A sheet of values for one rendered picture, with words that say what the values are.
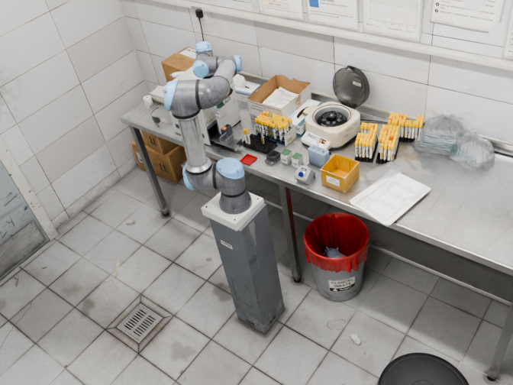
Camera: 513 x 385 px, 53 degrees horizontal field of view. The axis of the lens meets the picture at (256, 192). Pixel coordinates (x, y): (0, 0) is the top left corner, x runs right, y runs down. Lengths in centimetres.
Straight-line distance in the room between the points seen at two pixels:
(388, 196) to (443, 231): 29
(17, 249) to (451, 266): 279
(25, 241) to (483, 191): 292
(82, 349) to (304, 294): 134
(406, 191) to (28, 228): 256
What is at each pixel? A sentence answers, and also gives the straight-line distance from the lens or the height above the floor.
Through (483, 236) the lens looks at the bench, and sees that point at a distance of 229.
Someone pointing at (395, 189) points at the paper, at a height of 89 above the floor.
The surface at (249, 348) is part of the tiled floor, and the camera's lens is 297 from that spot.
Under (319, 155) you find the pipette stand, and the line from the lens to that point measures 250.
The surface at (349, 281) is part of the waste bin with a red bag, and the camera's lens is 292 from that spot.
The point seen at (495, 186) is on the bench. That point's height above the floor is 88.
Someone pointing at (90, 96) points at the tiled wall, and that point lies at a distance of 389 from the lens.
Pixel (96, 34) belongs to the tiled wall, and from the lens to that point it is 383.
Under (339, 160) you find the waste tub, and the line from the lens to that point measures 249.
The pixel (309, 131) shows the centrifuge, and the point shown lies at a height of 94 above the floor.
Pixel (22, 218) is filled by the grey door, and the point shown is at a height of 30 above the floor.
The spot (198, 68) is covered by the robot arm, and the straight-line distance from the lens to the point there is 237.
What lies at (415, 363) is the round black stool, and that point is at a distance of 216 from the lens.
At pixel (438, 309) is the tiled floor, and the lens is 310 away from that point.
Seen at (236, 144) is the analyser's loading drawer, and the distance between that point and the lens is 270.
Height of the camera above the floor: 254
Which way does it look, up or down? 42 degrees down
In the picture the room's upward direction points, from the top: 11 degrees counter-clockwise
